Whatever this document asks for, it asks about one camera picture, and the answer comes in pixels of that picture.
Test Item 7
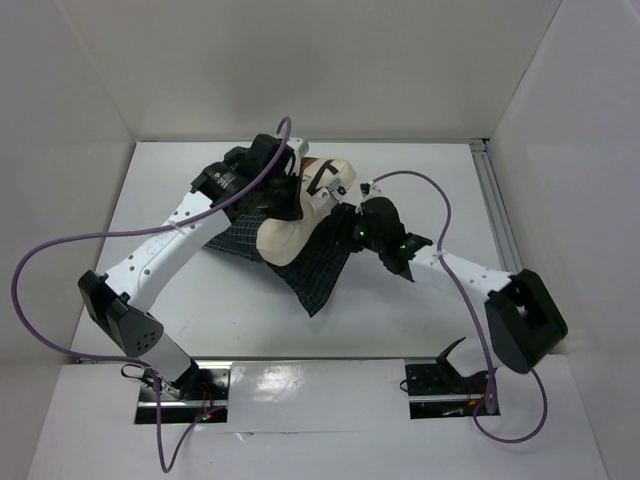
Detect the aluminium rail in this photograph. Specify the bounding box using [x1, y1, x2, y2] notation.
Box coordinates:
[469, 139, 523, 273]

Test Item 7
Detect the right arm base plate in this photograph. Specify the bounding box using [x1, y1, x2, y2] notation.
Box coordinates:
[399, 359, 500, 420]

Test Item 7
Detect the cream pillow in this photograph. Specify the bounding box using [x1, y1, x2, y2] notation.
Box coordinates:
[254, 157, 359, 266]

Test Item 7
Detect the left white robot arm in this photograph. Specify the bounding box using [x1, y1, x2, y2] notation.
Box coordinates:
[78, 134, 309, 399]

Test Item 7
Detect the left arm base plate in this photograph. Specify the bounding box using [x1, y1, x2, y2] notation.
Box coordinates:
[121, 360, 232, 425]

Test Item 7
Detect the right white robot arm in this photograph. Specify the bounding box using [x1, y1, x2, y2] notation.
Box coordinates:
[331, 196, 568, 374]

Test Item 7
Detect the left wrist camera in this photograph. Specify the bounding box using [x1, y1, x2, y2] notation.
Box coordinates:
[287, 138, 309, 158]

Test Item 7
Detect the dark checked pillowcase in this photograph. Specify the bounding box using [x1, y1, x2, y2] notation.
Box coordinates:
[205, 211, 350, 317]

